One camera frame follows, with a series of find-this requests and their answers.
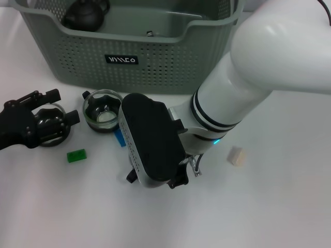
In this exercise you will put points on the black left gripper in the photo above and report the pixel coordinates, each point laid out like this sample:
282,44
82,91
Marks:
15,126

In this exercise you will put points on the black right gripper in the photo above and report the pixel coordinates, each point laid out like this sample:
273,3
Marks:
179,178

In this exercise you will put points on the pale translucent toy brick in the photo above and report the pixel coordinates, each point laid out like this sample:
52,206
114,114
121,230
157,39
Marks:
236,156

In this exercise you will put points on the grey perforated storage bin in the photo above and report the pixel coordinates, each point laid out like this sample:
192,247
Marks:
155,72

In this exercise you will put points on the metal right gripper connector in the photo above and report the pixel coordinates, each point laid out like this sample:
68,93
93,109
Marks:
195,168

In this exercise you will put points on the green flat toy brick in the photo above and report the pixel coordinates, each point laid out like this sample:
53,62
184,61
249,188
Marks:
76,155

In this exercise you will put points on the blue flat toy brick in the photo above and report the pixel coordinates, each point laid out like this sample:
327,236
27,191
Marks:
119,138

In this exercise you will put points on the black clay teapot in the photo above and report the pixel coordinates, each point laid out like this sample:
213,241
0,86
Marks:
85,16

